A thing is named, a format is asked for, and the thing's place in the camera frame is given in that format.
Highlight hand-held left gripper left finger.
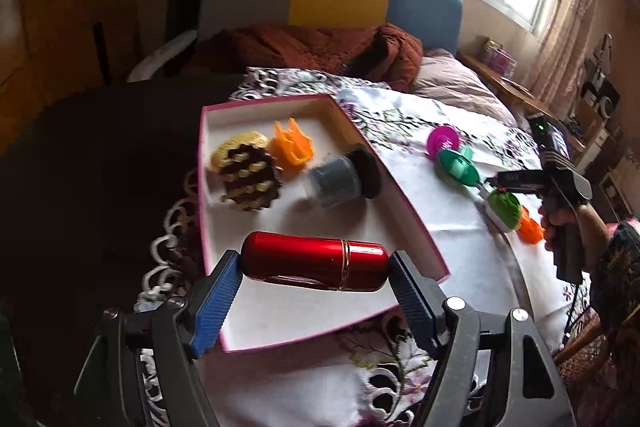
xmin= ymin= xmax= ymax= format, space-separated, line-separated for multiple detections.
xmin=74 ymin=249 xmax=245 ymax=427

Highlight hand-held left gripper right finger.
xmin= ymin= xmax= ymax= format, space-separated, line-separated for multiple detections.
xmin=387 ymin=251 xmax=576 ymax=427

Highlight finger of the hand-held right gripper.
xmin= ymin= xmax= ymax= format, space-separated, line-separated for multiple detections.
xmin=483 ymin=170 xmax=549 ymax=194

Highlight orange linked cubes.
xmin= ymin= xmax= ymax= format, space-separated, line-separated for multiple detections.
xmin=517 ymin=207 xmax=546 ymax=244

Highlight teal green plastic part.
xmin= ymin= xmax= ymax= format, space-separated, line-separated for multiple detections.
xmin=436 ymin=146 xmax=483 ymax=188

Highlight magenta plastic funnel piece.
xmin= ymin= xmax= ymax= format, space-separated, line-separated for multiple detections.
xmin=426 ymin=124 xmax=461 ymax=158

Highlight red metallic cylinder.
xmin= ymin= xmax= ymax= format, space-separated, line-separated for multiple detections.
xmin=240 ymin=231 xmax=390 ymax=293

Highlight pink cardboard box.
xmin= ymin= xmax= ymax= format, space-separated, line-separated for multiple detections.
xmin=197 ymin=93 xmax=451 ymax=353

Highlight brown studded disc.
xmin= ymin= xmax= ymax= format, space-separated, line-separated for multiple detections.
xmin=219 ymin=144 xmax=281 ymax=212

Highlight grey cylinder with black cap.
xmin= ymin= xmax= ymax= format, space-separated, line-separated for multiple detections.
xmin=302 ymin=144 xmax=383 ymax=210

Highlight gold oval piece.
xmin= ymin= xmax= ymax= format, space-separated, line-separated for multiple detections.
xmin=209 ymin=131 xmax=271 ymax=172

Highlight orange crown shaped piece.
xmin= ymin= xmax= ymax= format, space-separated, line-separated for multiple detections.
xmin=271 ymin=117 xmax=316 ymax=168

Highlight person's right forearm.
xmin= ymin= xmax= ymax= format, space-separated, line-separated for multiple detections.
xmin=587 ymin=217 xmax=640 ymax=338

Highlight person's right hand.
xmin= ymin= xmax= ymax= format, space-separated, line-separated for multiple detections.
xmin=540 ymin=203 xmax=608 ymax=273

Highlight white floral embroidered tablecloth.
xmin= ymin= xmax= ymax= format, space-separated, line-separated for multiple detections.
xmin=135 ymin=67 xmax=591 ymax=427

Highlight wooden side table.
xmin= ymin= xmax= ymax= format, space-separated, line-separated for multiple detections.
xmin=457 ymin=52 xmax=586 ymax=142

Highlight dark cluttered shelf unit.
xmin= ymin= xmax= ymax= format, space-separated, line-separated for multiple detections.
xmin=565 ymin=34 xmax=640 ymax=233

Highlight pink pillow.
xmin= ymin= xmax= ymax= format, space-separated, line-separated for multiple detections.
xmin=412 ymin=48 xmax=518 ymax=128

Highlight purple gift boxes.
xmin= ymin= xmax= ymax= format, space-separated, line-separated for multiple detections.
xmin=480 ymin=38 xmax=518 ymax=75

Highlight rattan chair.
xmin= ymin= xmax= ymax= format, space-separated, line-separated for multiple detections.
xmin=552 ymin=322 xmax=640 ymax=427

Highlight beige curtain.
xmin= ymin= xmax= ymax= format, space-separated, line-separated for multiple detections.
xmin=522 ymin=0 xmax=601 ymax=108

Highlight brown quilted jacket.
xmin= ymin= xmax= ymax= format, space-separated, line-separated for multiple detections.
xmin=187 ymin=23 xmax=425 ymax=92

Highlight white chair armrest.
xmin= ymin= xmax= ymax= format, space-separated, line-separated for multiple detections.
xmin=127 ymin=29 xmax=198 ymax=82

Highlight wooden wardrobe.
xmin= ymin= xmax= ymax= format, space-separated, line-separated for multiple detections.
xmin=0 ymin=0 xmax=141 ymax=158

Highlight black cable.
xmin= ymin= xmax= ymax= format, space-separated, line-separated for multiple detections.
xmin=564 ymin=277 xmax=586 ymax=343

